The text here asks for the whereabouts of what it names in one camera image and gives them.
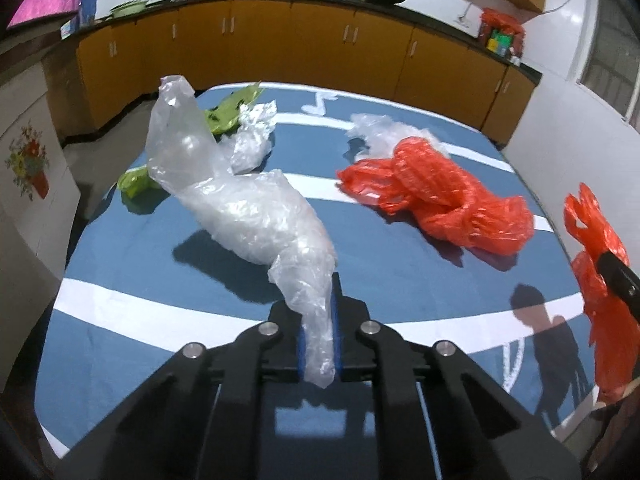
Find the small crumpled clear bag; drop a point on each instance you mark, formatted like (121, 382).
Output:
(252, 135)

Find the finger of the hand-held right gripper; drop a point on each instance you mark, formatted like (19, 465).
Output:
(620, 279)

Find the red plastic bag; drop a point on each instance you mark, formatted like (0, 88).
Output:
(595, 230)
(450, 200)

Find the white cup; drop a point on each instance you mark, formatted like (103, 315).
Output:
(515, 60)

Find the green plastic wrapper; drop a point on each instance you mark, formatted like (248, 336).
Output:
(135, 182)
(232, 107)

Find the blue striped tablecloth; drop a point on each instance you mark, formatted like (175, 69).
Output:
(400, 285)

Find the barred window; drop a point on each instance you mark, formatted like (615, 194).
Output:
(615, 60)

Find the white wall socket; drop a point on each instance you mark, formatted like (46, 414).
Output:
(462, 20)

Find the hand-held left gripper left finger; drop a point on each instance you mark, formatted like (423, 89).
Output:
(280, 340)

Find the green box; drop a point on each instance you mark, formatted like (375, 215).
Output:
(497, 40)

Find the thin clear plastic bag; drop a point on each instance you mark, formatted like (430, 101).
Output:
(380, 130)

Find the large clear plastic bag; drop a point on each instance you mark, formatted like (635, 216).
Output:
(250, 210)

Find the white cabinet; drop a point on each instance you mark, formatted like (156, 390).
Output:
(30, 230)

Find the flower pot sticker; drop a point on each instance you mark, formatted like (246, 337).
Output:
(30, 160)

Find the green lidded basin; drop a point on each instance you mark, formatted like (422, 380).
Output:
(127, 7)

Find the yellow wooden base cabinet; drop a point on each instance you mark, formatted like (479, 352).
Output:
(300, 45)

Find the red bag of boxes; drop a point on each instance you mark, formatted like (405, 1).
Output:
(502, 22)

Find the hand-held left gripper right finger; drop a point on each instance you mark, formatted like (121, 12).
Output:
(336, 330)

